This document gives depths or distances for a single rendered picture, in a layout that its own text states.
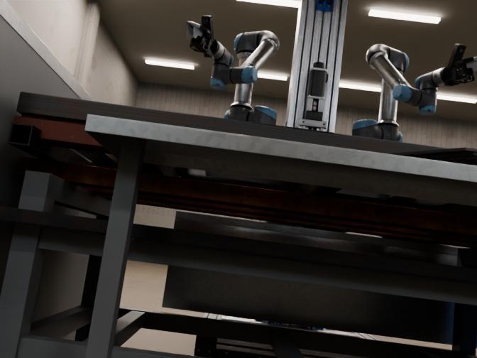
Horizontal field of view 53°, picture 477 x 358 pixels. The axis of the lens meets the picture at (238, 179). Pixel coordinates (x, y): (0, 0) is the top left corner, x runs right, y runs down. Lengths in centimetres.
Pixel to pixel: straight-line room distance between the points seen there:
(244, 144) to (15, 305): 69
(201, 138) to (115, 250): 28
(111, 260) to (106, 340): 15
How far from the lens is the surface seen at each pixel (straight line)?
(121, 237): 95
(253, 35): 253
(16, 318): 125
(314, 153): 85
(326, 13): 278
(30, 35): 141
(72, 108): 125
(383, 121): 250
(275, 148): 84
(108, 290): 95
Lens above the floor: 54
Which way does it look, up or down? 9 degrees up
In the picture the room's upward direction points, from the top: 7 degrees clockwise
